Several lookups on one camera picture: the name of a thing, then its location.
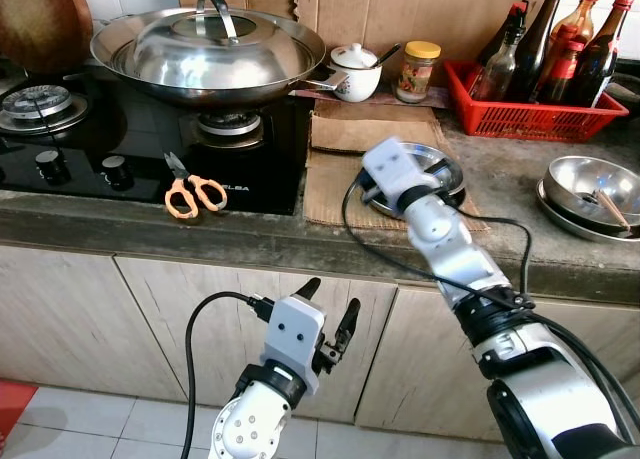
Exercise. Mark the amber bottle red cap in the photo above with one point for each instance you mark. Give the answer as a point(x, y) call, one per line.
point(578, 24)

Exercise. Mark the tall dark bottle yellow cap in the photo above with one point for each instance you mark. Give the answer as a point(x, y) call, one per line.
point(535, 49)

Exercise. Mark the slim dark sauce bottle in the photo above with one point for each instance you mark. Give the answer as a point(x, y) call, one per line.
point(508, 29)

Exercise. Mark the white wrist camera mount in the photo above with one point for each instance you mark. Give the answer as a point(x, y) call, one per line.
point(395, 169)
point(290, 344)

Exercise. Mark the glass jar yellow lid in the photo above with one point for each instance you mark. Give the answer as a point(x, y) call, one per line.
point(417, 79)

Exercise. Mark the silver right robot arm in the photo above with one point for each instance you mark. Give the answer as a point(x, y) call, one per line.
point(540, 379)

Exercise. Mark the ribbed corrugated cardboard sheet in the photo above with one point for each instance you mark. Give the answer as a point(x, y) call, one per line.
point(335, 194)

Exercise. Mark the shiny steel bowl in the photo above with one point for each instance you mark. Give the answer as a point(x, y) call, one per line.
point(575, 184)
point(452, 179)

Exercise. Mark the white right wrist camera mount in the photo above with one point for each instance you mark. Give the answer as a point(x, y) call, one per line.
point(395, 169)

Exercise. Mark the wide cardboard wall panel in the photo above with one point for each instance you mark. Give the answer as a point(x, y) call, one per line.
point(420, 14)

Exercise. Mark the red floor mat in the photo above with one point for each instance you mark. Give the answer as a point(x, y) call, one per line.
point(12, 404)

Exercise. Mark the brown wooden chopstick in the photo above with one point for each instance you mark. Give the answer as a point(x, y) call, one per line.
point(612, 209)

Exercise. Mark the steel gas burner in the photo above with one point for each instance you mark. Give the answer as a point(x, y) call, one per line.
point(40, 104)
point(228, 127)

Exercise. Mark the plain brown cardboard piece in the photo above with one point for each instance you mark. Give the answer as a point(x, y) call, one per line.
point(370, 124)

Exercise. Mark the large steel wok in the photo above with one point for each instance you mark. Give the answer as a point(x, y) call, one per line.
point(150, 91)

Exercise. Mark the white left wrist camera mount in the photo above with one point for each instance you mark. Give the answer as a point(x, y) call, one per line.
point(290, 344)

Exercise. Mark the white ceramic lidded jar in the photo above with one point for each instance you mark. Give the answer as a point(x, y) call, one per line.
point(355, 79)

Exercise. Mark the small dark spoon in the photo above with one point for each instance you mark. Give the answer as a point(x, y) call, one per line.
point(388, 54)

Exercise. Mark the dark bottle red cap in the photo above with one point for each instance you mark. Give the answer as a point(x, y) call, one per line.
point(600, 64)

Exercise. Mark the red plastic basket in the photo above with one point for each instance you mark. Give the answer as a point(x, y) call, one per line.
point(530, 122)

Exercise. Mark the light wooden cabinet door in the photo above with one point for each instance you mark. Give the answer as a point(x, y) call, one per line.
point(225, 349)
point(60, 319)
point(420, 359)

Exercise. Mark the round wooden cutting board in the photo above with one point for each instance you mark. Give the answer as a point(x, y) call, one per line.
point(40, 19)

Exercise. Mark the clear glass bottle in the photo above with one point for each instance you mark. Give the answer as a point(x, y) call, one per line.
point(495, 79)

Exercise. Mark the black glass gas stove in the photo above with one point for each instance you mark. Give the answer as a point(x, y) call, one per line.
point(140, 129)

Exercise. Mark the small bottle red label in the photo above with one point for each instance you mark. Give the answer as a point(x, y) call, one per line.
point(562, 74)

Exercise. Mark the domed steel wok lid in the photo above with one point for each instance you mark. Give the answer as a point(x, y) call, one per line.
point(200, 54)

